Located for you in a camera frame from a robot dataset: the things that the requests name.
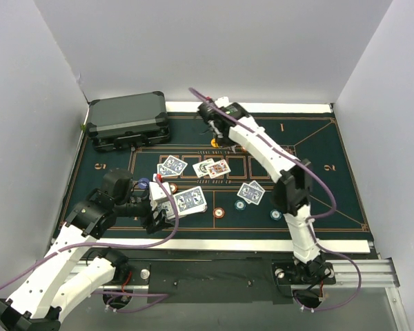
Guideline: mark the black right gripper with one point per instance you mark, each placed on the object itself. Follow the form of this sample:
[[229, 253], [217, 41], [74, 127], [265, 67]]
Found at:
[[219, 130]]

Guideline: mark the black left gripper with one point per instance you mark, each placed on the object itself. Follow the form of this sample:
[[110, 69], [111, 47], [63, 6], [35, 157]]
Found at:
[[155, 221]]

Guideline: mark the blue playing card deck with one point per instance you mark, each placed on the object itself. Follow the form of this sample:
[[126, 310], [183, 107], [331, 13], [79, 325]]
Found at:
[[168, 211]]

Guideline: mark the orange red poker chip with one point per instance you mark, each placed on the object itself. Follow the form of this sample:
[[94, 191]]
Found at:
[[173, 188]]

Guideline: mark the red king face card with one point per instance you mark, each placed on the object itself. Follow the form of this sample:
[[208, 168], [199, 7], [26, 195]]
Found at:
[[218, 168]]

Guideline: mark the blue back playing card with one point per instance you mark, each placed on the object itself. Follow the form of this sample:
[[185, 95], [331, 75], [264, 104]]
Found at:
[[245, 192], [256, 194], [164, 171], [175, 164], [190, 201]]

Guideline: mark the orange red chip stack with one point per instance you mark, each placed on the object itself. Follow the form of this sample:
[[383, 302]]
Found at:
[[218, 213]]

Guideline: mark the green blue chip stack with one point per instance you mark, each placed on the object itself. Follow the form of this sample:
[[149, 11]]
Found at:
[[240, 205]]

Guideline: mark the green blue poker chip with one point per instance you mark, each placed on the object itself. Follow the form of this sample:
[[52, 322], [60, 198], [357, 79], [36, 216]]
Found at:
[[275, 215]]

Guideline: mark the ace of spades card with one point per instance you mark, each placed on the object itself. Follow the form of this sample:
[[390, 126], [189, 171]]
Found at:
[[201, 167]]

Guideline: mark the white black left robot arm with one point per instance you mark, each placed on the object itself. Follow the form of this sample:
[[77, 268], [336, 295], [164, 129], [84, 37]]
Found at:
[[77, 263]]

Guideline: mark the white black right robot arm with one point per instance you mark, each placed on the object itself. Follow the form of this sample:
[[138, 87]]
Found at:
[[234, 126]]

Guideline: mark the orange dealer button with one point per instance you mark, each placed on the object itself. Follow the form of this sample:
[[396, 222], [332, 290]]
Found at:
[[214, 143]]

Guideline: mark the blue blind button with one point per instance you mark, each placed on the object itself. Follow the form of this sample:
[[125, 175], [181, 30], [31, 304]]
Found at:
[[143, 183]]

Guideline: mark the dark green poker mat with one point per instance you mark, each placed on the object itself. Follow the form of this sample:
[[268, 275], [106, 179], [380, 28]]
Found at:
[[315, 137]]

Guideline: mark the black aluminium poker case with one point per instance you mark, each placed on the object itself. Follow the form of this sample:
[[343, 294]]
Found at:
[[126, 122]]

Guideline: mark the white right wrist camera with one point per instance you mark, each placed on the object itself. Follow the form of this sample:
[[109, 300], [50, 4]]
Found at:
[[222, 102]]

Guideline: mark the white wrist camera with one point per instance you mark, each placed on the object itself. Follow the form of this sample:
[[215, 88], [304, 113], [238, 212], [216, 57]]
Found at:
[[159, 192], [222, 102]]

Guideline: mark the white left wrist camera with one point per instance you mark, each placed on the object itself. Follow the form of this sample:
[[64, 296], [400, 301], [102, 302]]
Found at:
[[159, 192]]

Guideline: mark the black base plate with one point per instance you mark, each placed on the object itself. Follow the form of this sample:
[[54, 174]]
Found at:
[[212, 277]]

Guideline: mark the aluminium mounting rail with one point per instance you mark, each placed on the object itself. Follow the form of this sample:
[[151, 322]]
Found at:
[[365, 296]]

